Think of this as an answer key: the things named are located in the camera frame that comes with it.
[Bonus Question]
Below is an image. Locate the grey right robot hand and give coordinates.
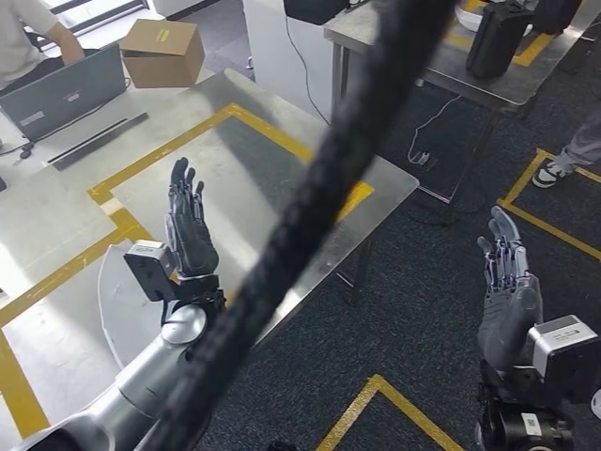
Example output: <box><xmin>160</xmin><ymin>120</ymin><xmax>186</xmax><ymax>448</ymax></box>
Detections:
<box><xmin>477</xmin><ymin>206</ymin><xmax>544</xmax><ymax>373</ymax></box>

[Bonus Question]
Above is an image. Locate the white panel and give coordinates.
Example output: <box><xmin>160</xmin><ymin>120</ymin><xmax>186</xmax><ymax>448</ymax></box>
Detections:
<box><xmin>241</xmin><ymin>0</ymin><xmax>336</xmax><ymax>124</ymax></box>

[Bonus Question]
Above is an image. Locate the black equipment case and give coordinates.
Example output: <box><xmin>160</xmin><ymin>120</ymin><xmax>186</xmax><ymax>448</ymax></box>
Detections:
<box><xmin>465</xmin><ymin>0</ymin><xmax>535</xmax><ymax>80</ymax></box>

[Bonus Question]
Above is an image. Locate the white floor cable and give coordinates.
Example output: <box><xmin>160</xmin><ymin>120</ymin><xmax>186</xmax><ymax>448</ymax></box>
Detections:
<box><xmin>406</xmin><ymin>94</ymin><xmax>465</xmax><ymax>167</ymax></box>

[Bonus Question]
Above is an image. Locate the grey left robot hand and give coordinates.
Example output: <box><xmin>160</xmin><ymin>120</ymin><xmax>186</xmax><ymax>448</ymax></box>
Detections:
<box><xmin>165</xmin><ymin>156</ymin><xmax>220</xmax><ymax>278</ymax></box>

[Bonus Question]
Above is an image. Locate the black monitor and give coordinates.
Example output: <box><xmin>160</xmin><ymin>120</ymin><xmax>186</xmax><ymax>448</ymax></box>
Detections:
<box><xmin>283</xmin><ymin>0</ymin><xmax>351</xmax><ymax>26</ymax></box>

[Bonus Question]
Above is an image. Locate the brown cardboard box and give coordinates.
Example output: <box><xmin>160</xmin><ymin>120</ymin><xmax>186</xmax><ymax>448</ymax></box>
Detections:
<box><xmin>119</xmin><ymin>18</ymin><xmax>206</xmax><ymax>89</ymax></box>

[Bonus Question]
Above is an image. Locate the white curved plastic part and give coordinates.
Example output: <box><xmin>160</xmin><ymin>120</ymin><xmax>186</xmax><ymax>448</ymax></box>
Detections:
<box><xmin>97</xmin><ymin>242</ymin><xmax>166</xmax><ymax>369</ymax></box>

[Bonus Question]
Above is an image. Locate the black flat strip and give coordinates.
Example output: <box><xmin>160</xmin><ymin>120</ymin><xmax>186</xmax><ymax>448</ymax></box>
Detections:
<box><xmin>47</xmin><ymin>112</ymin><xmax>150</xmax><ymax>172</ymax></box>

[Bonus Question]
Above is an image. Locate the black padded pole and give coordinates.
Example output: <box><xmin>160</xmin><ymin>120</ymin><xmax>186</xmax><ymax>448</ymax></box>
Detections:
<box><xmin>136</xmin><ymin>0</ymin><xmax>458</xmax><ymax>451</ymax></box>

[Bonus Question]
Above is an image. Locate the steel side table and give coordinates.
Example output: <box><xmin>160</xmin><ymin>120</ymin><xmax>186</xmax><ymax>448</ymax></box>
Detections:
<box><xmin>323</xmin><ymin>0</ymin><xmax>601</xmax><ymax>207</ymax></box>

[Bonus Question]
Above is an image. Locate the yellow tape grid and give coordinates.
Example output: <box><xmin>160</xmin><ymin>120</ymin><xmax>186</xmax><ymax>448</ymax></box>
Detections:
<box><xmin>0</xmin><ymin>102</ymin><xmax>375</xmax><ymax>440</ymax></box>

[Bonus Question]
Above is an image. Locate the black wall cable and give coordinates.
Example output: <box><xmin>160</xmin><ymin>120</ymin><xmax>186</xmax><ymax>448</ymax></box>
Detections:
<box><xmin>284</xmin><ymin>13</ymin><xmax>330</xmax><ymax>127</ymax></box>

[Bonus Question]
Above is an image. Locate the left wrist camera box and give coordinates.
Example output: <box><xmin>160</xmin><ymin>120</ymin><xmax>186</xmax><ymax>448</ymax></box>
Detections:
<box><xmin>124</xmin><ymin>241</ymin><xmax>179</xmax><ymax>303</ymax></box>

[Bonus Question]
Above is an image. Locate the black bag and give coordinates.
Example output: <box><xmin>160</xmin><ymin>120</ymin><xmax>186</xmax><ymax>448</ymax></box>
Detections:
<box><xmin>530</xmin><ymin>0</ymin><xmax>584</xmax><ymax>36</ymax></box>

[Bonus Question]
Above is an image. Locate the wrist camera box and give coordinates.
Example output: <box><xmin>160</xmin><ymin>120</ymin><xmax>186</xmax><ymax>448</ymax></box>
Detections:
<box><xmin>524</xmin><ymin>315</ymin><xmax>601</xmax><ymax>406</ymax></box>
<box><xmin>124</xmin><ymin>241</ymin><xmax>179</xmax><ymax>303</ymax></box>

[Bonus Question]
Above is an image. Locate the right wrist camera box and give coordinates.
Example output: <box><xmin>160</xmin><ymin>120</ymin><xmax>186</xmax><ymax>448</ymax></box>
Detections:
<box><xmin>524</xmin><ymin>315</ymin><xmax>601</xmax><ymax>406</ymax></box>

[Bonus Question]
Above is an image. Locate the yellow floor tape square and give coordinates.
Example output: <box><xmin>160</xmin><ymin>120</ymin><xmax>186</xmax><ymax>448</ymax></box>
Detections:
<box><xmin>496</xmin><ymin>148</ymin><xmax>601</xmax><ymax>263</ymax></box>
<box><xmin>315</xmin><ymin>373</ymin><xmax>465</xmax><ymax>451</ymax></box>

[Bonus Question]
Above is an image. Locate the grey laptop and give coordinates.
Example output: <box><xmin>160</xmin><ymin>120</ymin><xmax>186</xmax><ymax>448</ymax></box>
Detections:
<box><xmin>0</xmin><ymin>41</ymin><xmax>128</xmax><ymax>143</ymax></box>

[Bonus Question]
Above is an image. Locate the steel workbench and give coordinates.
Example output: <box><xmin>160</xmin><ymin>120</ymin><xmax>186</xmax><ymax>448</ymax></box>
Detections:
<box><xmin>0</xmin><ymin>68</ymin><xmax>419</xmax><ymax>451</ymax></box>

